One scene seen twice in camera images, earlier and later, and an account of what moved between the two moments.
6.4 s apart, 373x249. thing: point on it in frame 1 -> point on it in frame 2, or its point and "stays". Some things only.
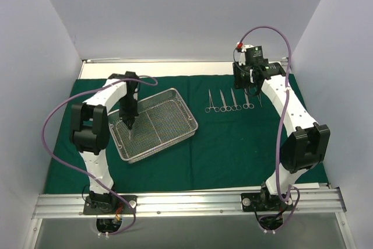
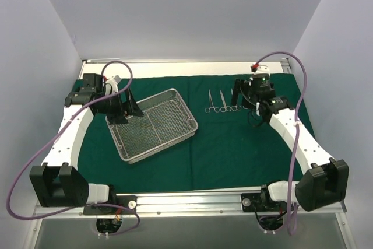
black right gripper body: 239,76 -> 243,93
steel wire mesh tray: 163,120 stays
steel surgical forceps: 234,108 stays
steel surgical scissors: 211,105 stays
